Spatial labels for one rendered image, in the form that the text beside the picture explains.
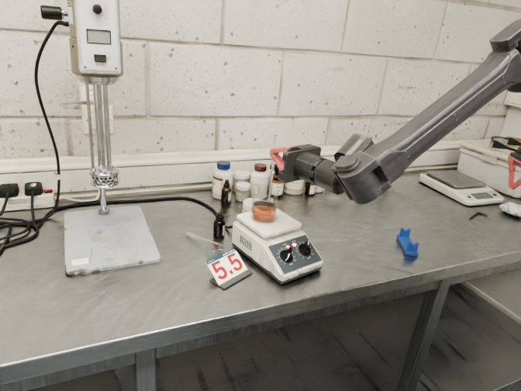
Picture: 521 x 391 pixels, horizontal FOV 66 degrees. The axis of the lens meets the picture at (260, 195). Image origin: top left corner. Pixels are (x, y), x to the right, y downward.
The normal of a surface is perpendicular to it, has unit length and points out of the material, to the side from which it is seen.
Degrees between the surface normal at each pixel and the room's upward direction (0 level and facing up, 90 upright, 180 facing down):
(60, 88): 90
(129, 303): 0
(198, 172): 90
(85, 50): 90
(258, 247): 90
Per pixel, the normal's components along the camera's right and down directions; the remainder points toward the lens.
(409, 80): 0.41, 0.39
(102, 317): 0.09, -0.92
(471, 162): -0.88, 0.17
